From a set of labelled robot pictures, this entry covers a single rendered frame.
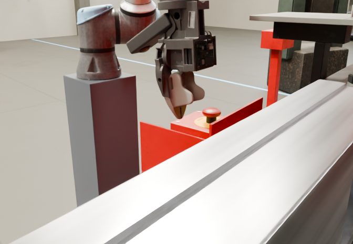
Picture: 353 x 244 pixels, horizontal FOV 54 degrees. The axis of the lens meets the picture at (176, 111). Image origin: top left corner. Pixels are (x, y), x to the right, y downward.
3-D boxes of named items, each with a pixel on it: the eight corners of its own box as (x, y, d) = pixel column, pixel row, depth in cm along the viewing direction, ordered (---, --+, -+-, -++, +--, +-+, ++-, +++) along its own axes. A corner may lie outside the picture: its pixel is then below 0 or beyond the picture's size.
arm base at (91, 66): (68, 75, 120) (65, 46, 117) (105, 69, 130) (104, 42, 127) (91, 82, 110) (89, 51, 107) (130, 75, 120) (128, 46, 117)
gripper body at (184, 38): (193, 76, 57) (189, -1, 54) (154, 73, 62) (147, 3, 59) (217, 68, 63) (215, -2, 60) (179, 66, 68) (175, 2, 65)
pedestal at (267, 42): (260, 128, 285) (268, 23, 258) (289, 136, 270) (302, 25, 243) (248, 135, 270) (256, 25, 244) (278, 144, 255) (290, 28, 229)
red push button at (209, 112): (208, 120, 77) (208, 105, 76) (224, 124, 75) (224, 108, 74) (198, 125, 74) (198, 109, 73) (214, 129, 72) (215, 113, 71)
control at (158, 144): (196, 156, 86) (198, 85, 81) (257, 174, 77) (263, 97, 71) (142, 190, 71) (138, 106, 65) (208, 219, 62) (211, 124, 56)
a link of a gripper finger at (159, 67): (164, 99, 61) (160, 49, 59) (157, 98, 62) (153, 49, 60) (180, 93, 65) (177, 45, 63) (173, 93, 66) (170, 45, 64)
